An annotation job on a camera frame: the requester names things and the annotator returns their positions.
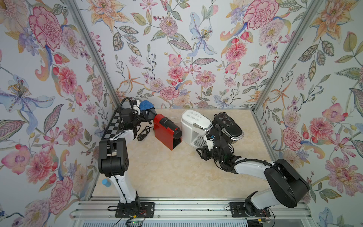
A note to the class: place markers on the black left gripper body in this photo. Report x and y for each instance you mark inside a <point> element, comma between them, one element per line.
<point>136,120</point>

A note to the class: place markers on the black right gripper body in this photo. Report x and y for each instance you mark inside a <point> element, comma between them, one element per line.
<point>213,154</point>

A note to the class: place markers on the blue microfibre cloth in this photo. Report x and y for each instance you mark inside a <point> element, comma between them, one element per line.
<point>147,110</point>

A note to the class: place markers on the black coffee machine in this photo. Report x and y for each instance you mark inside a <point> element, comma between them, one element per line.
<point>230,130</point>

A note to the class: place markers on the white coffee machine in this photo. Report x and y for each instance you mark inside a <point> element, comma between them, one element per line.
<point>194,127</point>

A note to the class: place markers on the red Nespresso coffee machine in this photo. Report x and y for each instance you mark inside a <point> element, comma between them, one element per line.
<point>167,131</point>

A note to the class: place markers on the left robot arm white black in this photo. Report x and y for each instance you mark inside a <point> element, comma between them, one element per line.
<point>113,160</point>

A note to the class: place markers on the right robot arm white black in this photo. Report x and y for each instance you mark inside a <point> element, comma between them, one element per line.
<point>286,186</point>

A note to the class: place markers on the black folding chessboard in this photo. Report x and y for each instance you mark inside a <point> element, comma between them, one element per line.
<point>113,132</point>

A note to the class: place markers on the blue small cylinder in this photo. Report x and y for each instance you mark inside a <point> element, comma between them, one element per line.
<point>106,182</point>

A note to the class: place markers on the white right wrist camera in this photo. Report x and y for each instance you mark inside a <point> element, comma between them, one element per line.
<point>209,139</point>

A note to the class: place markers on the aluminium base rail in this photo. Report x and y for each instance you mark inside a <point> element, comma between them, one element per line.
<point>187,213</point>

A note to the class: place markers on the aluminium corner post left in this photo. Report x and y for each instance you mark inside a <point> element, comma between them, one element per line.
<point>75,12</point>

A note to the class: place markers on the aluminium corner post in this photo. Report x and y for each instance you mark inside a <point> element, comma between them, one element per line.
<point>75,12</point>
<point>288,52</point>

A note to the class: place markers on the aluminium corner post right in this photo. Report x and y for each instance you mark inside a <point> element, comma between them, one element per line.
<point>288,52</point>

